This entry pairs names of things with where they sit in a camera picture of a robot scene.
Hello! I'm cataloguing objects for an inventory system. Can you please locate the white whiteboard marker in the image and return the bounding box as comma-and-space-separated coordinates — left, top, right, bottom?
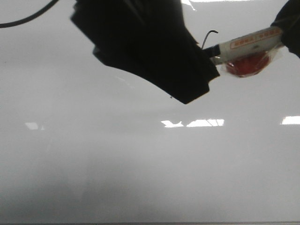
204, 26, 283, 65

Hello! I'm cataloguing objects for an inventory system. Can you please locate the red disc in plastic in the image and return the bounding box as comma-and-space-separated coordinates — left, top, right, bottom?
221, 48, 282, 78

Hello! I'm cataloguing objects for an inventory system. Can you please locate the white glossy whiteboard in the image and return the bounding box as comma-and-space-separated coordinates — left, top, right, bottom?
0, 0, 300, 223

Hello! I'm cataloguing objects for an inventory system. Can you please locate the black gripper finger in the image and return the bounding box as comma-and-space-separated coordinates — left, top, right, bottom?
71, 0, 219, 104
271, 0, 300, 58

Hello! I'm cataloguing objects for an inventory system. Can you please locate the black cable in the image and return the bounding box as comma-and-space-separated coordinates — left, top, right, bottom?
0, 0, 59, 29

